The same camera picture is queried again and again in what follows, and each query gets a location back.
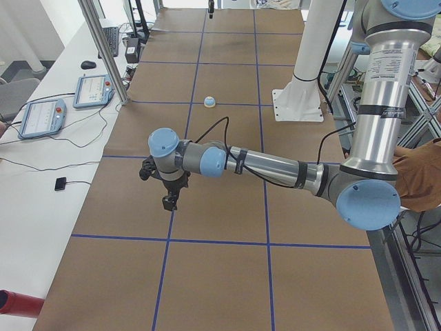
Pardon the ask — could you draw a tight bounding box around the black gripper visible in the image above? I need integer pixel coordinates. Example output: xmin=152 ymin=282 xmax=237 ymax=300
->
xmin=162 ymin=175 xmax=189 ymax=211
xmin=208 ymin=0 xmax=215 ymax=13

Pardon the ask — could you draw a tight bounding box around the blue cream call bell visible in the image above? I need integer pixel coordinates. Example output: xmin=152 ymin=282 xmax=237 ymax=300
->
xmin=203 ymin=96 xmax=216 ymax=108

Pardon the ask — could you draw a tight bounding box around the black monitor stand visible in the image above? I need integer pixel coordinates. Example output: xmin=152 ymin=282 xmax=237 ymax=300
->
xmin=130 ymin=0 xmax=150 ymax=44

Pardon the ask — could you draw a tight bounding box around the brown paper table cover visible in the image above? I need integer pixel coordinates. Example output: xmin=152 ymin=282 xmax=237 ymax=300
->
xmin=33 ymin=8 xmax=397 ymax=331

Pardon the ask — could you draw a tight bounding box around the black power adapter box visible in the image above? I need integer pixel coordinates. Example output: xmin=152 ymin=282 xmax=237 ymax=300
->
xmin=125 ymin=38 xmax=141 ymax=63

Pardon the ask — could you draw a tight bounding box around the black keyboard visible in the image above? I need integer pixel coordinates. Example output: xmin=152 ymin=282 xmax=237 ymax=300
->
xmin=102 ymin=26 xmax=119 ymax=57

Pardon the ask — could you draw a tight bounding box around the small black square device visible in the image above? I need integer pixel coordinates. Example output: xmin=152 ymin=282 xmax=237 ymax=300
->
xmin=54 ymin=177 xmax=67 ymax=192

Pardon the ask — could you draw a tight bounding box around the black computer mouse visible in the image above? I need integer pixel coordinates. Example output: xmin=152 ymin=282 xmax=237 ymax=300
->
xmin=81 ymin=61 xmax=96 ymax=70

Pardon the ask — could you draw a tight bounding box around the far teach pendant tablet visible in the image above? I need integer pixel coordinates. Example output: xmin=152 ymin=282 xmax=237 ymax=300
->
xmin=73 ymin=74 xmax=114 ymax=109

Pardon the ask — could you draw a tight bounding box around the teach pendant tablet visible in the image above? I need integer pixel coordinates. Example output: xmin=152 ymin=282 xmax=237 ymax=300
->
xmin=73 ymin=74 xmax=114 ymax=109
xmin=18 ymin=99 xmax=67 ymax=140

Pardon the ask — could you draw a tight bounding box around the near teach pendant tablet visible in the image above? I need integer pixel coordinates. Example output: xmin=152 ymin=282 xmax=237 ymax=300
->
xmin=18 ymin=99 xmax=67 ymax=140

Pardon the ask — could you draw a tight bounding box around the red cylinder bottle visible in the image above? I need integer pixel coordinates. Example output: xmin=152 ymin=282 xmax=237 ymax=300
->
xmin=1 ymin=290 xmax=45 ymax=319

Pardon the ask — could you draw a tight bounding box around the person in brown shirt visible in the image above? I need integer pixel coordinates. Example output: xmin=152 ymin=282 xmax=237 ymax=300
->
xmin=393 ymin=139 xmax=440 ymax=212

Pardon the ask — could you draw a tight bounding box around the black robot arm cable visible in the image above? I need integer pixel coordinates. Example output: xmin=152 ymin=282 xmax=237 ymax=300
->
xmin=194 ymin=116 xmax=249 ymax=173

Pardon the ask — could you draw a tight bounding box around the aluminium frame post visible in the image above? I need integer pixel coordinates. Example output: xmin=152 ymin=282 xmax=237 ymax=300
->
xmin=78 ymin=0 xmax=129 ymax=106

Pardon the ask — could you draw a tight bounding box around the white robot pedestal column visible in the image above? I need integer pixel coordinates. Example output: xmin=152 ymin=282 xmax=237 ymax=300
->
xmin=272 ymin=0 xmax=345 ymax=122

